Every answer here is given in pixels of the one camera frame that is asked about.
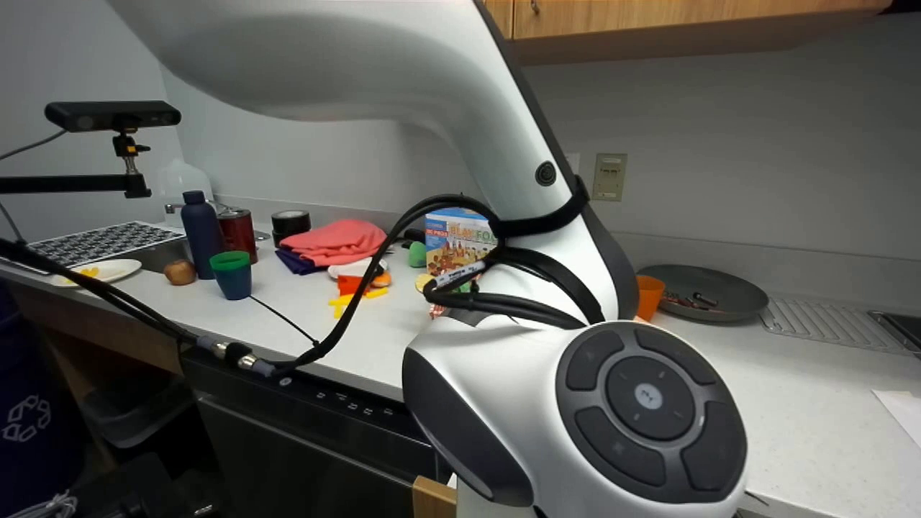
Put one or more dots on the white drawer with wooden front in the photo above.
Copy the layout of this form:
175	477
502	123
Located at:
431	498

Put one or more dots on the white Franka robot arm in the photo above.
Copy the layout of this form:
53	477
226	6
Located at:
384	58

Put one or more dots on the blue toy food box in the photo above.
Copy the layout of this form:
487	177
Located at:
460	241

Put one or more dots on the red toy fries box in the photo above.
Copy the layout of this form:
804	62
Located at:
362	284

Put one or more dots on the yellow toy fry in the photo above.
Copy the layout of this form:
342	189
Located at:
348	305

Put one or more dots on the pink cloth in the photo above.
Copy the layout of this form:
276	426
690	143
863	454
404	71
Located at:
335	244

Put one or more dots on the dark blue cloth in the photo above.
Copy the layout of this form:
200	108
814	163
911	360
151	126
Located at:
290	262

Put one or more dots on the black round jar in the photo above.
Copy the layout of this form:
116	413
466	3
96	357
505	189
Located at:
290	229

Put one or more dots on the orange cup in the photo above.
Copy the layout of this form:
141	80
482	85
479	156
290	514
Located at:
649	297

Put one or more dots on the red can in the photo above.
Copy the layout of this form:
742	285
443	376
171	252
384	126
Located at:
236	233

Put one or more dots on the teal cup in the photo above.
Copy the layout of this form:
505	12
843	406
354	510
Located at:
230	278

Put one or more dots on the black dishwasher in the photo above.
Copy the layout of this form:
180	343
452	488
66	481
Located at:
289	441

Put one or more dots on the dark blue bottle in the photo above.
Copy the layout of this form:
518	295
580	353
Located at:
201	233

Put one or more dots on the brown round toy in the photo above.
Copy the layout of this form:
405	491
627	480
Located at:
180	274

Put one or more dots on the wooden upper cabinet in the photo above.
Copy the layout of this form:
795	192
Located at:
670	19

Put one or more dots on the gray grid mat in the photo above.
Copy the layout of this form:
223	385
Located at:
824	323
96	244

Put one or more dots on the blue recycling bin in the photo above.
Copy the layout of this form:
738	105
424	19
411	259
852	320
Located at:
33	422

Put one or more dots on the beige light switch plate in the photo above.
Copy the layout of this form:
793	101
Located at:
608	177

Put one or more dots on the black stereo camera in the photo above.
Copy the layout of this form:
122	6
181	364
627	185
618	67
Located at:
109	117

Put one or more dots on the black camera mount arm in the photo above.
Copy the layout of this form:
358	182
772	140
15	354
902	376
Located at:
66	182

